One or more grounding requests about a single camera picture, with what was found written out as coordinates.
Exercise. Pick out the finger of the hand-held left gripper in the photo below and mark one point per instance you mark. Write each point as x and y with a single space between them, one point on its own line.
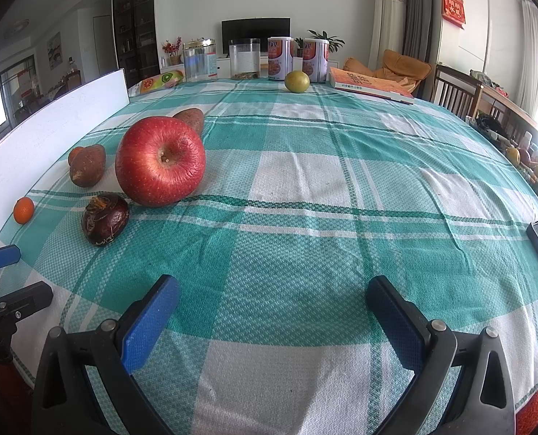
24 298
1 256

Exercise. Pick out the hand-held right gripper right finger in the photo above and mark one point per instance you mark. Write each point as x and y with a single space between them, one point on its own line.
396 326

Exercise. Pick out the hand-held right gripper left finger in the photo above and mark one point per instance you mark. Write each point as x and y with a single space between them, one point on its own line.
148 326

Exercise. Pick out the small orange kumquat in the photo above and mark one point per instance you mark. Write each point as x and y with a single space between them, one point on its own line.
24 210

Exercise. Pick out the dark water chestnut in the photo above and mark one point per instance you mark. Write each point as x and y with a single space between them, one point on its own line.
104 220

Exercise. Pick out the brown sapodilla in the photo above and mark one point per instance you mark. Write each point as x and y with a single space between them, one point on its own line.
191 118
87 165

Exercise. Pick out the white board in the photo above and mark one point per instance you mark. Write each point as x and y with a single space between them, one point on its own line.
46 122

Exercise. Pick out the red apple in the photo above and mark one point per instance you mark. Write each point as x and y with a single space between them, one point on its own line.
160 161

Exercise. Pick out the green checkered tablecloth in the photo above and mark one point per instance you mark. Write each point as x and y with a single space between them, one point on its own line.
296 190

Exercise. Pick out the fruit-print snack packet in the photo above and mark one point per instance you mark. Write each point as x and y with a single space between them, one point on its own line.
157 82

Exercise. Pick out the wooden chair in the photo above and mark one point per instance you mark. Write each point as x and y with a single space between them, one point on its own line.
454 90

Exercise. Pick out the cluttered wooden desk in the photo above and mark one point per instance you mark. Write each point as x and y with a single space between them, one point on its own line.
504 108

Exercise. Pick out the orange book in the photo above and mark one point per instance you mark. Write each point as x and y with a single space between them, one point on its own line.
368 84

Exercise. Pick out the yellow-green round fruit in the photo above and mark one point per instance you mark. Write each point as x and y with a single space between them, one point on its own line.
296 81

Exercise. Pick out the red flower vase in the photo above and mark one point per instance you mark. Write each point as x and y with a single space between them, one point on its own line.
172 50

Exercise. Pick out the dark glass cabinet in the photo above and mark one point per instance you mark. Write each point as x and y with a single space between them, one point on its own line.
135 22

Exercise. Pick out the clear jar with gold lid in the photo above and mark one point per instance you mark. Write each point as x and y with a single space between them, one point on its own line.
200 61

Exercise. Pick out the orange label tin can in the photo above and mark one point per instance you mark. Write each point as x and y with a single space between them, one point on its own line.
315 61
280 59

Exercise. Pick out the clear plastic jar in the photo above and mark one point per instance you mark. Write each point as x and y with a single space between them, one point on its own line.
245 59

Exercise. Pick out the green potted plant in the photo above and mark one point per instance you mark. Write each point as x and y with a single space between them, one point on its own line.
327 38

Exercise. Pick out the covered standing air conditioner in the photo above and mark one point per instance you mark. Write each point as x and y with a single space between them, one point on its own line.
388 18

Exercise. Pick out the black television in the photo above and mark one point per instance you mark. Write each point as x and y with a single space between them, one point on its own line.
255 34

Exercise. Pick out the grey curtain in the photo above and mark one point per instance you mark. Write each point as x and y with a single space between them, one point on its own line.
420 9

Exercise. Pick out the framed wall picture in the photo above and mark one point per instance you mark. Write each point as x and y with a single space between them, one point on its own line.
54 50

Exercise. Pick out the red wall hanging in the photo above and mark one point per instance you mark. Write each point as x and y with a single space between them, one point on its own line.
454 5

